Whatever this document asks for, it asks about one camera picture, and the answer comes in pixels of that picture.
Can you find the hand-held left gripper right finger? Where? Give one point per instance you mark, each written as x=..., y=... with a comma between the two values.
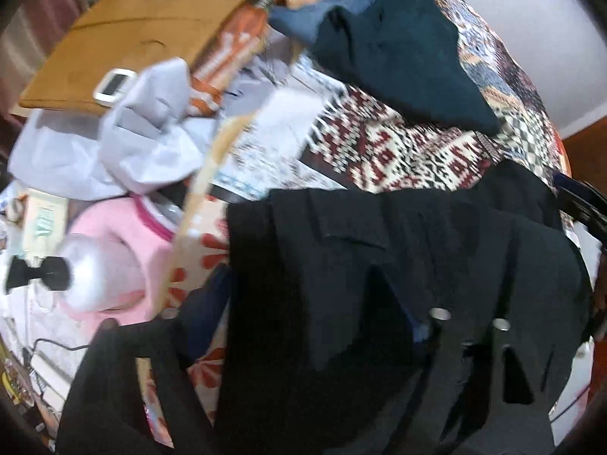
x=441, y=341

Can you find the orange floral white cloth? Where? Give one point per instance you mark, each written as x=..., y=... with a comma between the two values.
x=204, y=237

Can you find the white lace cloth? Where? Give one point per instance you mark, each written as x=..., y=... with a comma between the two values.
x=42, y=322

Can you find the pink garment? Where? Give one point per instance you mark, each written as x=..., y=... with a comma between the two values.
x=118, y=246

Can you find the pink striped curtain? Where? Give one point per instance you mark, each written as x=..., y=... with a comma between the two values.
x=42, y=19

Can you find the brown cardboard box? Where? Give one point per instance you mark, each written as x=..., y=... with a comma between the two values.
x=142, y=23

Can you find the small white device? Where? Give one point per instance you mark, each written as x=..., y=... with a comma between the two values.
x=113, y=86

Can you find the white printed papers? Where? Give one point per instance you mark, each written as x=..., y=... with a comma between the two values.
x=280, y=118

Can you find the blue denim garment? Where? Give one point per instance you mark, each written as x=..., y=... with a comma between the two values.
x=298, y=21

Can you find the dark teal pants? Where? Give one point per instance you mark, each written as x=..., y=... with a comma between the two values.
x=403, y=47

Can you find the orange printed packet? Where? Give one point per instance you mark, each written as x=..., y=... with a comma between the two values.
x=227, y=52

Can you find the brown wooden furniture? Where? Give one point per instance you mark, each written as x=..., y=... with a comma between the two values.
x=588, y=151

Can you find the black pants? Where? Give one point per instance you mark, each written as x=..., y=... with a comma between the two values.
x=332, y=270

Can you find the beige carton with green label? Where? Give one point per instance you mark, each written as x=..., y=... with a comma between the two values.
x=45, y=218

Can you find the black bow tie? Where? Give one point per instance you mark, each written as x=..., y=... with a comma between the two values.
x=38, y=272

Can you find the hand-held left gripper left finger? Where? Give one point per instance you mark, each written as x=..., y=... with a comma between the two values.
x=204, y=313

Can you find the colourful patchwork blanket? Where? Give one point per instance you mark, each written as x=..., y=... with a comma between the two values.
x=517, y=80

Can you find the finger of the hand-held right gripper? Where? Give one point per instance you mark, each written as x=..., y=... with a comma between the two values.
x=581, y=199

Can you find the lavender grey cloth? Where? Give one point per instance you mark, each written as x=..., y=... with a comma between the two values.
x=142, y=142

